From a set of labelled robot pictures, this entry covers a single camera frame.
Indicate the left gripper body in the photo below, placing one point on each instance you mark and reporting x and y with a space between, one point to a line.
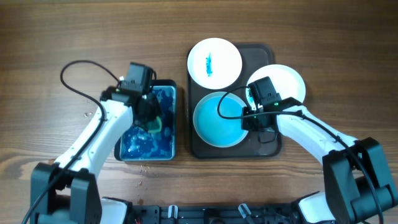
152 109

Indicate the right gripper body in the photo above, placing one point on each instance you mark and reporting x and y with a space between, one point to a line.
252 123

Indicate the green sponge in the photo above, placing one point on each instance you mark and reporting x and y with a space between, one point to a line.
154 126

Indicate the pale blue plate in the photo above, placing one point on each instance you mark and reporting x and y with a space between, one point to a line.
213 119

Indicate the large white plate blue smear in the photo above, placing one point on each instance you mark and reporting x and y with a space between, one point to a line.
286 81

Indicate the white plate blue streak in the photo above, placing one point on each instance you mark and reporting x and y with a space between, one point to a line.
214 63

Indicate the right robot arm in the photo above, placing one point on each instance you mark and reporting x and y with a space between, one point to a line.
357 179

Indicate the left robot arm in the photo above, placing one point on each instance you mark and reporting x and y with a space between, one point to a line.
66 191

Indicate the dark brown serving tray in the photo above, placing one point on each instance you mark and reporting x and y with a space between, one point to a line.
253 145

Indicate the black tub of blue water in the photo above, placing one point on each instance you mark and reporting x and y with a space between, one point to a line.
139 145

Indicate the black mounting rail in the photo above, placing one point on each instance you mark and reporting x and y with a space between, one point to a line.
173 214

